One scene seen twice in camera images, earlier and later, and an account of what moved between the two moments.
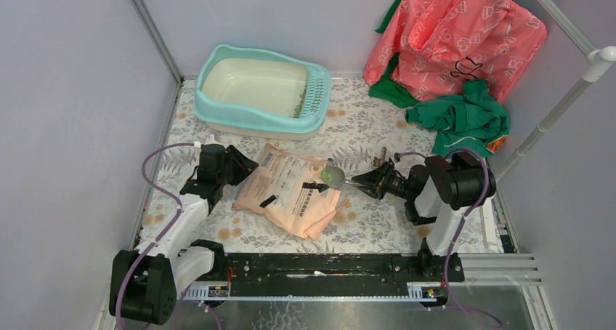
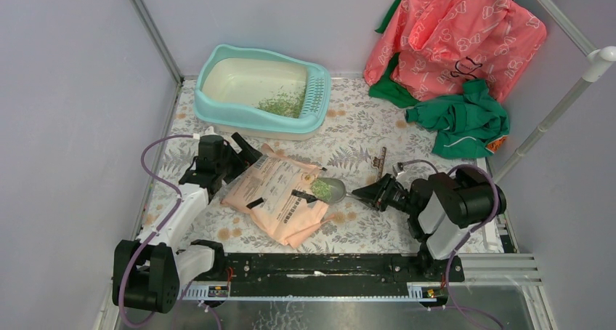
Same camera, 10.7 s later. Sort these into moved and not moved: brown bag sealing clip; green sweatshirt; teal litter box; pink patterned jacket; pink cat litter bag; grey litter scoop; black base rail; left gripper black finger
Moved: pink cat litter bag; left gripper black finger; grey litter scoop
Not moved: pink patterned jacket; teal litter box; brown bag sealing clip; green sweatshirt; black base rail
